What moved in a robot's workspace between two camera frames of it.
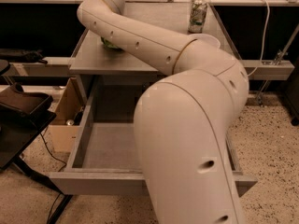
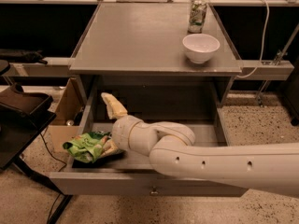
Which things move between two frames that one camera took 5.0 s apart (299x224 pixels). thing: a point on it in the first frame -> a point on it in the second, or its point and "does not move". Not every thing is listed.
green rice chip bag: x=108 y=44 -> x=89 y=147
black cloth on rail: x=31 y=56 does not move
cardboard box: x=64 y=125 does not move
